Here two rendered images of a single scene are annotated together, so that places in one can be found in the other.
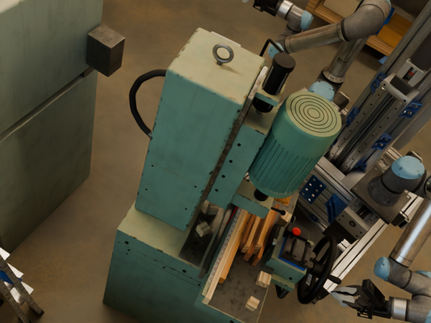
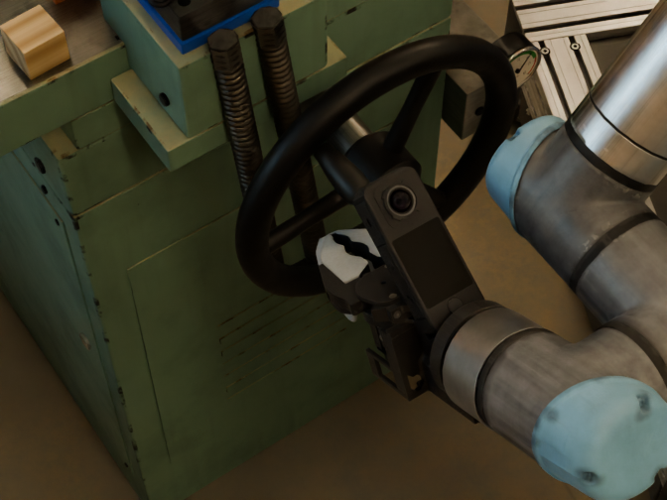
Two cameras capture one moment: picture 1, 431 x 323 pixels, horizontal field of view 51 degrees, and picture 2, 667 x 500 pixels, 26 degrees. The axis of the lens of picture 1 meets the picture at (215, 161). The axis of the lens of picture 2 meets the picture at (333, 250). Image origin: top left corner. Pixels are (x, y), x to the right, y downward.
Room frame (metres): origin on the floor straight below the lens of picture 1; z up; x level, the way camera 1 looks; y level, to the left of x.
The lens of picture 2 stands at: (0.47, -1.09, 1.81)
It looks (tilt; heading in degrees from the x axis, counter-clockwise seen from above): 57 degrees down; 53
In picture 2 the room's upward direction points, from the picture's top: straight up
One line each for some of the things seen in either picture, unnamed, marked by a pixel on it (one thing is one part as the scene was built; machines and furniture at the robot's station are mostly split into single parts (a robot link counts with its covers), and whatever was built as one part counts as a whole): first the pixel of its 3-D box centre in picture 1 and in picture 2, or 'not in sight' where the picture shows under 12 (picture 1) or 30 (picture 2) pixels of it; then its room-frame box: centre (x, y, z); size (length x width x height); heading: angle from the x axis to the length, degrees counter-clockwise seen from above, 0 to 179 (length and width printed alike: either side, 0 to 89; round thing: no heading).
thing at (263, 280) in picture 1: (263, 279); (35, 42); (0.75, -0.32, 0.92); 0.04 x 0.04 x 0.03; 1
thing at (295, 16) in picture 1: (299, 18); not in sight; (1.85, -0.08, 1.21); 0.11 x 0.08 x 0.09; 79
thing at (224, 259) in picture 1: (236, 227); not in sight; (0.89, -0.17, 0.92); 0.60 x 0.02 x 0.05; 178
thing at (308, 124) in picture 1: (291, 147); not in sight; (0.96, -0.19, 1.35); 0.18 x 0.18 x 0.31
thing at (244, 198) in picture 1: (251, 198); not in sight; (0.96, -0.17, 1.03); 0.14 x 0.07 x 0.09; 88
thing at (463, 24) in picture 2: not in sight; (462, 67); (1.22, -0.34, 0.58); 0.12 x 0.08 x 0.08; 88
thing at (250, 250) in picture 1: (257, 230); not in sight; (0.92, -0.24, 0.93); 0.24 x 0.02 x 0.05; 178
